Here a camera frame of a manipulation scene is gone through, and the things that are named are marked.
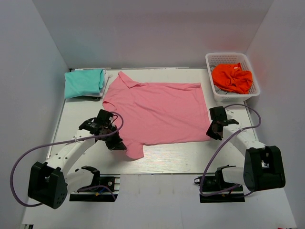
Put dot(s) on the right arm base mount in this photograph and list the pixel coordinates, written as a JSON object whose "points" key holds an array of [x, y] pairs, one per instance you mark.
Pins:
{"points": [[232, 196]]}

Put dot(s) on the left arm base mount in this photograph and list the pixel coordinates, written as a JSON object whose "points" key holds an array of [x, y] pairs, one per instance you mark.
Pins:
{"points": [[105, 189]]}

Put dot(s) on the white folded cloth under teal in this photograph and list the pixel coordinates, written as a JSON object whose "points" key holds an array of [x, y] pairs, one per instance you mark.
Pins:
{"points": [[107, 76]]}

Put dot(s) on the white plastic basket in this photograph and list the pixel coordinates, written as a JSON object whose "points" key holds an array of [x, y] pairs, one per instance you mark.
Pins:
{"points": [[216, 58]]}

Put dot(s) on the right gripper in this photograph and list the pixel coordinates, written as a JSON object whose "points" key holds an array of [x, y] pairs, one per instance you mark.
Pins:
{"points": [[210, 133]]}

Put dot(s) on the pink t-shirt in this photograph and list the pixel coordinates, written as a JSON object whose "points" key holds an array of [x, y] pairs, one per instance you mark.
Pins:
{"points": [[157, 113]]}

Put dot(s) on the grey cloth in basket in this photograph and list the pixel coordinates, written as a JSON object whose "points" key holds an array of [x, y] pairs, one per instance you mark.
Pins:
{"points": [[224, 93]]}

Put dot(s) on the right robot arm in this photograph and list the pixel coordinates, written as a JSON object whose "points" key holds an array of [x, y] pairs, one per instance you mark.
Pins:
{"points": [[263, 167]]}

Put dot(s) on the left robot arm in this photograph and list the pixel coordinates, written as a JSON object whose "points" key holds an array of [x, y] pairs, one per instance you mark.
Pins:
{"points": [[53, 180]]}

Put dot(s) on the folded teal t-shirt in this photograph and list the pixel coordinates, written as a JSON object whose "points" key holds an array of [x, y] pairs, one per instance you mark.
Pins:
{"points": [[83, 82]]}

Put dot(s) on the orange t-shirt in basket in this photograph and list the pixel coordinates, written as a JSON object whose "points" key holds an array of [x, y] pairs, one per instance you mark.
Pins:
{"points": [[232, 78]]}

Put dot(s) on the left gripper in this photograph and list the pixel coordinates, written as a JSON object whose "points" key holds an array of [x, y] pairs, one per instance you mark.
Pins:
{"points": [[117, 144]]}

